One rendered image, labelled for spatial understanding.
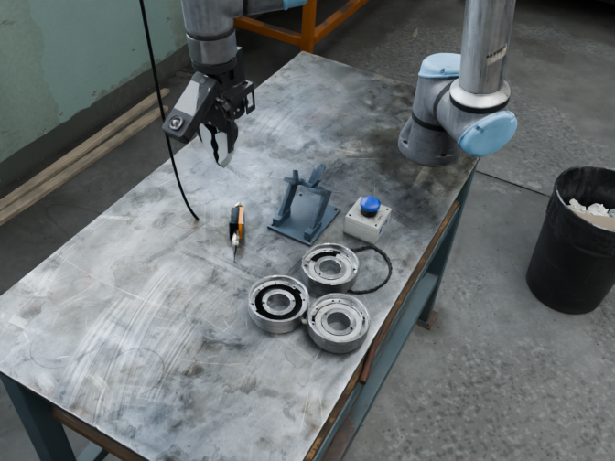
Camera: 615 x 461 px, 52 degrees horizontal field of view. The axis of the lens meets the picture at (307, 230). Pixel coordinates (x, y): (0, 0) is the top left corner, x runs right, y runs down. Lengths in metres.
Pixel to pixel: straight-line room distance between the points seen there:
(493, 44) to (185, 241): 0.68
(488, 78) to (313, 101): 0.55
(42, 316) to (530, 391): 1.50
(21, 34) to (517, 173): 2.10
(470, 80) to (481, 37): 0.09
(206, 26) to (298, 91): 0.74
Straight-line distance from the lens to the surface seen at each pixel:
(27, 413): 1.33
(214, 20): 0.97
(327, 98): 1.66
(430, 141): 1.45
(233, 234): 1.21
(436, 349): 2.13
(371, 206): 1.22
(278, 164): 1.42
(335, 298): 1.10
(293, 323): 1.06
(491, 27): 1.19
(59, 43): 2.77
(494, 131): 1.30
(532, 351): 2.23
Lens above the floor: 1.66
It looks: 43 degrees down
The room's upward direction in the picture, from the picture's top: 5 degrees clockwise
